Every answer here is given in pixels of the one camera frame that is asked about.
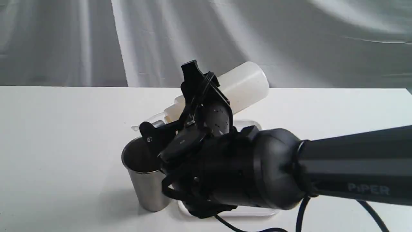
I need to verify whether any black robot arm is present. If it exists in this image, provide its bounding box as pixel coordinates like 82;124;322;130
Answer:
158;60;411;218

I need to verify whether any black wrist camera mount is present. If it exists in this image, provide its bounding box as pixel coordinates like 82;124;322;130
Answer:
138;120;210;161

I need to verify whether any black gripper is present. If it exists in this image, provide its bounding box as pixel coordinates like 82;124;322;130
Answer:
180;59;234;136

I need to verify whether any stainless steel cup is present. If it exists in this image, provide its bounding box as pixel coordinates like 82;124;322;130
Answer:
121;137;171;212

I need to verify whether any translucent squeeze bottle amber liquid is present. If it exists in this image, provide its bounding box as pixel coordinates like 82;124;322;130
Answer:
147;61;269;127

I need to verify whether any grey backdrop cloth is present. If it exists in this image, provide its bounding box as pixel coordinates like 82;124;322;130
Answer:
0;0;412;91

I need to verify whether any white plastic tray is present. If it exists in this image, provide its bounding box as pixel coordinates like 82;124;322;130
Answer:
178;120;280;218

